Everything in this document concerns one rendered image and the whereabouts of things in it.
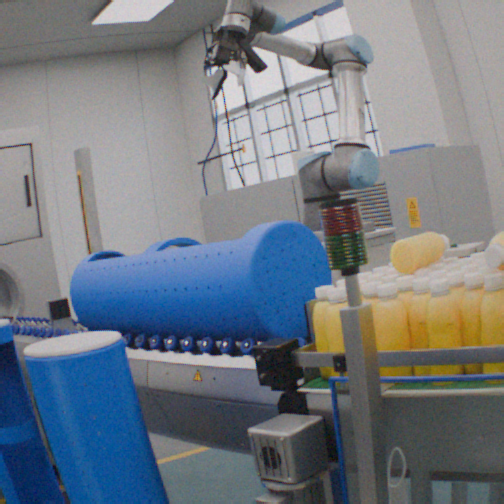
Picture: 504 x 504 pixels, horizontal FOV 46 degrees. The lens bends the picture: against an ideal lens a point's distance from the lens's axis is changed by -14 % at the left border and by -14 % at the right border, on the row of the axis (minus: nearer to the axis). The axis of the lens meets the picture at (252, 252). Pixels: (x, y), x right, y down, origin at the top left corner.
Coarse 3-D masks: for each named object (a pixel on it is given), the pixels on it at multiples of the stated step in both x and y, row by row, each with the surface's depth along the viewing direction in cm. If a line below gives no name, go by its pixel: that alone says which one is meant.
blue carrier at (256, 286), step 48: (192, 240) 190; (240, 240) 156; (288, 240) 158; (96, 288) 196; (144, 288) 177; (192, 288) 162; (240, 288) 150; (288, 288) 156; (240, 336) 160; (288, 336) 154
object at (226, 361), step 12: (24, 336) 259; (132, 348) 193; (144, 348) 189; (180, 348) 178; (216, 348) 167; (156, 360) 182; (168, 360) 178; (180, 360) 174; (192, 360) 171; (204, 360) 168; (216, 360) 164; (228, 360) 161; (240, 360) 158; (252, 360) 156
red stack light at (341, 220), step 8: (328, 208) 101; (336, 208) 96; (344, 208) 96; (352, 208) 97; (360, 208) 98; (320, 216) 99; (328, 216) 97; (336, 216) 96; (344, 216) 96; (352, 216) 96; (360, 216) 98; (328, 224) 97; (336, 224) 97; (344, 224) 96; (352, 224) 97; (360, 224) 97; (328, 232) 98; (336, 232) 97; (344, 232) 96; (352, 232) 97
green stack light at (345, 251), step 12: (324, 240) 99; (336, 240) 97; (348, 240) 96; (360, 240) 97; (336, 252) 97; (348, 252) 96; (360, 252) 97; (336, 264) 97; (348, 264) 97; (360, 264) 97
